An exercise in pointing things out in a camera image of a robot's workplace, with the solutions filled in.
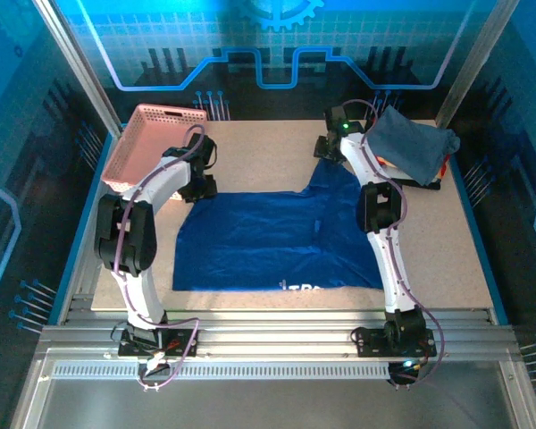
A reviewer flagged folded grey-blue t-shirt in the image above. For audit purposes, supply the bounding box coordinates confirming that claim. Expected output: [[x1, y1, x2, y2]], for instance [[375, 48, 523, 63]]
[[365, 105, 461, 187]]

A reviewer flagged white slotted cable duct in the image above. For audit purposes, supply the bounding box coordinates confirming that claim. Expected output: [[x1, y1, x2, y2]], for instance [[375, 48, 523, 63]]
[[51, 361, 393, 379]]

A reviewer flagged blue panda print t-shirt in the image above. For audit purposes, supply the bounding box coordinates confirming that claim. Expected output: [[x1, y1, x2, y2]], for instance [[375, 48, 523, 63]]
[[172, 158, 385, 292]]

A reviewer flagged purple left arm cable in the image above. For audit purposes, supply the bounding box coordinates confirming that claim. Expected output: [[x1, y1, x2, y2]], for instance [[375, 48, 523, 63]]
[[111, 123, 206, 392]]

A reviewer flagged blue table border strip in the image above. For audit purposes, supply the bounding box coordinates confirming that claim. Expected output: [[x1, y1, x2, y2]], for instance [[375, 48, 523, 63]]
[[48, 131, 118, 325], [448, 154, 510, 325]]

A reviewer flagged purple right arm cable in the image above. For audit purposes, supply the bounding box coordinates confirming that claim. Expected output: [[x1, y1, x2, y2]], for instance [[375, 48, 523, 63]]
[[341, 98, 447, 390]]

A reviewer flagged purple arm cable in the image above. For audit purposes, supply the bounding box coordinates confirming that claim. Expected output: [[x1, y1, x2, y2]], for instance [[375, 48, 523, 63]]
[[341, 98, 447, 390], [111, 123, 206, 392]]

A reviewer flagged pink perforated plastic basket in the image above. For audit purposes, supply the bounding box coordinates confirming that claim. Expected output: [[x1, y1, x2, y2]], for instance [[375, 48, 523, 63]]
[[101, 103, 209, 201]]

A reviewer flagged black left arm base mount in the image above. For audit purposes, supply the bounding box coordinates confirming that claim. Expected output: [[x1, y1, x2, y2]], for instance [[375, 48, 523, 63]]
[[117, 327, 201, 358]]

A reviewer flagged aluminium frame rail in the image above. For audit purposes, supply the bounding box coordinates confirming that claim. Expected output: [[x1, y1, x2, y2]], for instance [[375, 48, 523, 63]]
[[38, 307, 522, 364]]

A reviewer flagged aluminium upright post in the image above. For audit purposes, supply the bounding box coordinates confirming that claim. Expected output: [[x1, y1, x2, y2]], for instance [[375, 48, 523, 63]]
[[434, 0, 521, 130], [33, 0, 122, 138]]

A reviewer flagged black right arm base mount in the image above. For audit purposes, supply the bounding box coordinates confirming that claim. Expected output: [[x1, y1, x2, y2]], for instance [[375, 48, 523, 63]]
[[351, 324, 438, 359]]

